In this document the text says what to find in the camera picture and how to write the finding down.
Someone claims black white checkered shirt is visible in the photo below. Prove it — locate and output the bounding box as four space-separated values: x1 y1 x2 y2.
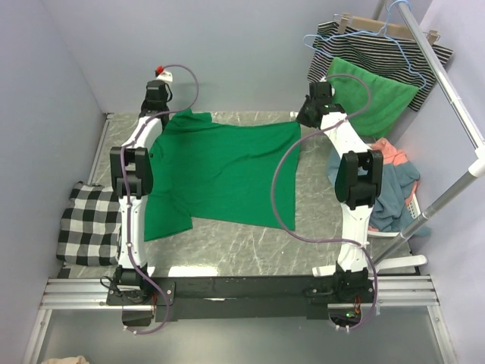
56 181 121 266

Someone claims green t-shirt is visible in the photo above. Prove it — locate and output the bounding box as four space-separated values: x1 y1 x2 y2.
144 110 301 241

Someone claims blue wire hanger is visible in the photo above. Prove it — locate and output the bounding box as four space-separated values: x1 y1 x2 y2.
303 0 427 90

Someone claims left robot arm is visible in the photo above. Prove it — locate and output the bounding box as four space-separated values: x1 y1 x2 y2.
109 78 172 305

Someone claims beige cloth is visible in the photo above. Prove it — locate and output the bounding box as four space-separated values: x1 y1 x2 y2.
42 356 89 364

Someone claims coral orange garment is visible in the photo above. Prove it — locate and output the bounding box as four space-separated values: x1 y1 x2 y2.
371 138 408 165

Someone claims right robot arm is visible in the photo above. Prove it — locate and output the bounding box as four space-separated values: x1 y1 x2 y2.
296 78 383 303

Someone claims silver clothes rack pole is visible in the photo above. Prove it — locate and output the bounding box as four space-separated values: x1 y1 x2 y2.
375 1 484 265

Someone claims teal blue garment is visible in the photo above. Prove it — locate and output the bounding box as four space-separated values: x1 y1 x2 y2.
326 151 431 237

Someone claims black white striped shirt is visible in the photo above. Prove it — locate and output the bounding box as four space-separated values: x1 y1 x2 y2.
307 21 437 111

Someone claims black base beam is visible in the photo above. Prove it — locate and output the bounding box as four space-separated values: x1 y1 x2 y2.
106 275 374 322

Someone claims wooden clip hanger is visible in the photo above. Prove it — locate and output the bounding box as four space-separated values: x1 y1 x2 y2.
333 13 442 42

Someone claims green towel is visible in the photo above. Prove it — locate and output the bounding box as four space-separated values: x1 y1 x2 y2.
327 58 418 139

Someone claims aluminium rail frame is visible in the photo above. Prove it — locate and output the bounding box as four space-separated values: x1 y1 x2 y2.
22 275 458 363

